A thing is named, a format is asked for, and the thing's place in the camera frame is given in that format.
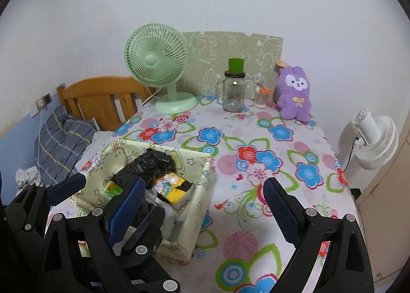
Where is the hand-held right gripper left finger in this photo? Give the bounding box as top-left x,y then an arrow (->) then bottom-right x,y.
42,177 -> 146,293

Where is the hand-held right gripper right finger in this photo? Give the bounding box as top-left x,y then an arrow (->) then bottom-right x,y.
263,177 -> 375,293

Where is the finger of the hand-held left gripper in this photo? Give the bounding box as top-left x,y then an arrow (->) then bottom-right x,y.
47,173 -> 87,207
120,206 -> 166,260

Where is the green tissue packet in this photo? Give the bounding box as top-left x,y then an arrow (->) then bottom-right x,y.
104,180 -> 125,201

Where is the yellow cartoon tissue packet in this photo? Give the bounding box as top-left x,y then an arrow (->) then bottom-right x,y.
152,173 -> 196,210

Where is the yellow printed fabric storage box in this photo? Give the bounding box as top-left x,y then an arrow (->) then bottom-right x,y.
70,139 -> 217,265

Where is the black plastic bag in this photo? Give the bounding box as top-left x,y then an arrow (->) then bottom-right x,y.
117,149 -> 176,189

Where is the white crumpled cloth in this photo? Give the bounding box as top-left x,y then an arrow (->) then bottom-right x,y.
15,166 -> 42,189

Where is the grey plaid pillow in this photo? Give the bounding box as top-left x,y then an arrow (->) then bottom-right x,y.
35,106 -> 100,185

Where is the wooden chair back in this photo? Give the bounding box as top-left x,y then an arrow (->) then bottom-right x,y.
57,76 -> 157,132

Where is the beige door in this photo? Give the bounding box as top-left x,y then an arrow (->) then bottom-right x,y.
355,114 -> 410,290

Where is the cotton swab container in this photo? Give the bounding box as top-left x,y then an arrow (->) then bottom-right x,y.
254,86 -> 274,108

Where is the purple plush bunny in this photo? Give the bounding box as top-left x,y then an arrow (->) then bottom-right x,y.
274,59 -> 313,121

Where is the white standing fan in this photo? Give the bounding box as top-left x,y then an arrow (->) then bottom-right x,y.
341,108 -> 399,172

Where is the glass jar with green lid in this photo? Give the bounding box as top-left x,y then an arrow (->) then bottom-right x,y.
216,58 -> 247,112

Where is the green desk fan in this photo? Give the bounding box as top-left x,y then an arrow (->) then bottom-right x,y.
124,23 -> 198,114

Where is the black fan cable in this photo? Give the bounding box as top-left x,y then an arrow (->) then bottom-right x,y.
347,136 -> 357,170

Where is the wall socket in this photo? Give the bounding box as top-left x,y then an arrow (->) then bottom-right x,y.
36,93 -> 52,109

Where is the green printed wall board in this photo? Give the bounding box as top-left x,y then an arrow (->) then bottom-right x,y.
182,31 -> 284,101

